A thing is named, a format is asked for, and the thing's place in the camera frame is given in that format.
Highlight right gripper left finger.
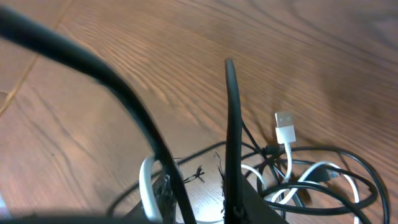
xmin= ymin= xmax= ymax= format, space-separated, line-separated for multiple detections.
xmin=124 ymin=167 xmax=177 ymax=224

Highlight white usb cable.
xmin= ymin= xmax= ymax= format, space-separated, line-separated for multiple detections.
xmin=139 ymin=111 xmax=361 ymax=224

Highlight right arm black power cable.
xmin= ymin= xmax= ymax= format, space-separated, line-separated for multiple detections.
xmin=0 ymin=6 xmax=197 ymax=224

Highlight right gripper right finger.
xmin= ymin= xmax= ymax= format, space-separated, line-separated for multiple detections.
xmin=219 ymin=152 xmax=287 ymax=224

